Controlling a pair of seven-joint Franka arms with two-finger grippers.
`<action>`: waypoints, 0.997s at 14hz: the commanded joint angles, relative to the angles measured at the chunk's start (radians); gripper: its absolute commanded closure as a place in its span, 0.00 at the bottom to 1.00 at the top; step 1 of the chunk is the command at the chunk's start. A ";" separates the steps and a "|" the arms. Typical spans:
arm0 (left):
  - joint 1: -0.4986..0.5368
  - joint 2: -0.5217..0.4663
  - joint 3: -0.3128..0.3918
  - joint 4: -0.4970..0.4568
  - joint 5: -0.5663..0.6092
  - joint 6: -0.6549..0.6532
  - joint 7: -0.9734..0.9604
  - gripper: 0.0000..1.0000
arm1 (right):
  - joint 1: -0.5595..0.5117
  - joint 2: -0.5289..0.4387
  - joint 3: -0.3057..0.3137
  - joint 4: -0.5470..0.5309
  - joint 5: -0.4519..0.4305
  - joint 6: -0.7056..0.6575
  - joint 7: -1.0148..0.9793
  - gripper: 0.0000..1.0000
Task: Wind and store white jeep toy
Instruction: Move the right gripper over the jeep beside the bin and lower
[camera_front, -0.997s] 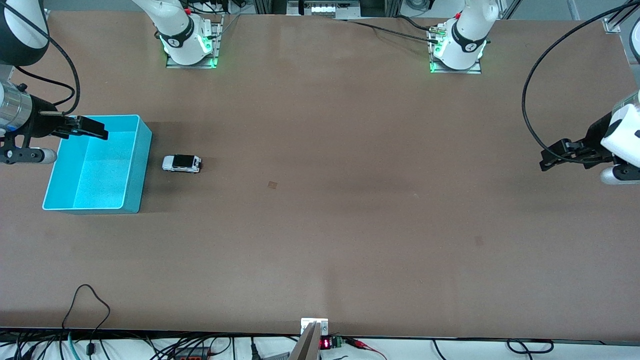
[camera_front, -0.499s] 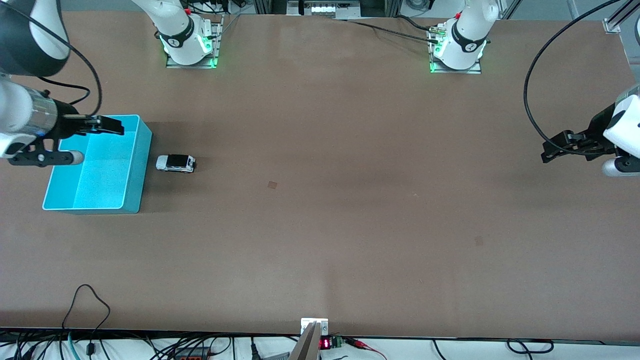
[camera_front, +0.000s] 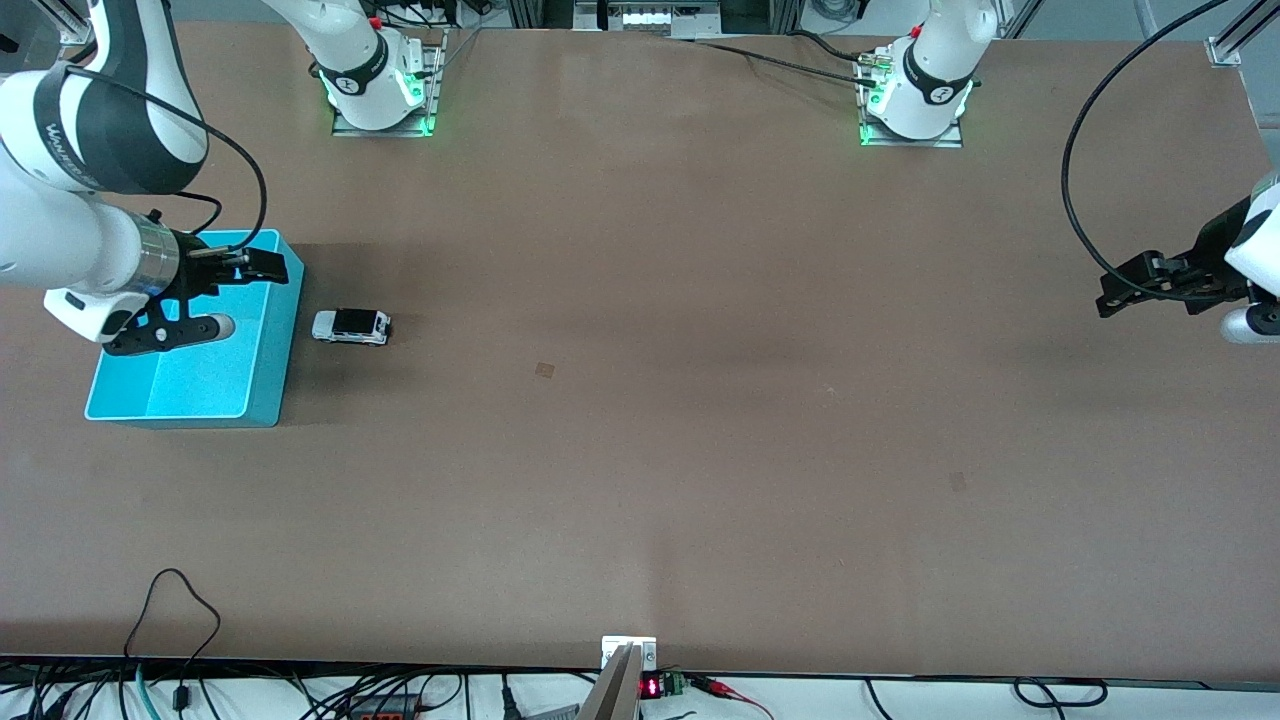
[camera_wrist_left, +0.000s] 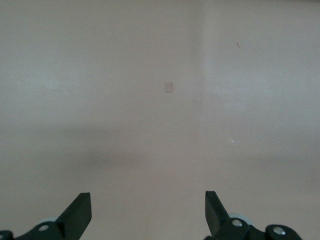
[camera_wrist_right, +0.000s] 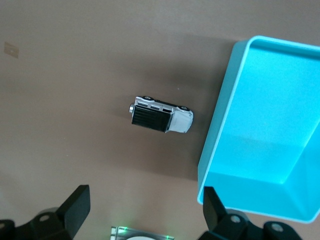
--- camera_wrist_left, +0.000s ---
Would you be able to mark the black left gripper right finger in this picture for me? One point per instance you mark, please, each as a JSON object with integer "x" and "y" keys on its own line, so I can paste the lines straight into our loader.
{"x": 217, "y": 220}

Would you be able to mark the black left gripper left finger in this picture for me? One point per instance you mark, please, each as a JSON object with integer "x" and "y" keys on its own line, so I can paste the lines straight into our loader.
{"x": 75, "y": 217}

